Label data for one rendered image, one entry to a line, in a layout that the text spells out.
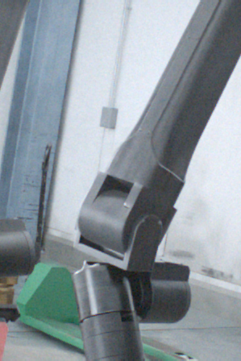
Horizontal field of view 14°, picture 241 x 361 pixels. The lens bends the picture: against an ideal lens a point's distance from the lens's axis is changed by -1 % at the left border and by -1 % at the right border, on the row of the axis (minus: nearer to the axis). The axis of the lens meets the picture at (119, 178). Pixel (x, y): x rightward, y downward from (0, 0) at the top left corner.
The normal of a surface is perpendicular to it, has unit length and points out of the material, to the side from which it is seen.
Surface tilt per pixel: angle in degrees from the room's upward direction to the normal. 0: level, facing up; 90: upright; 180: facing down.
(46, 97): 90
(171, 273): 95
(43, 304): 75
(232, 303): 90
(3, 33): 64
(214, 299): 90
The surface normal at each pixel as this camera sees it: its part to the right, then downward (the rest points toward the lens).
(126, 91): -0.75, -0.08
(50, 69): 0.64, 0.14
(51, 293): 0.66, -0.11
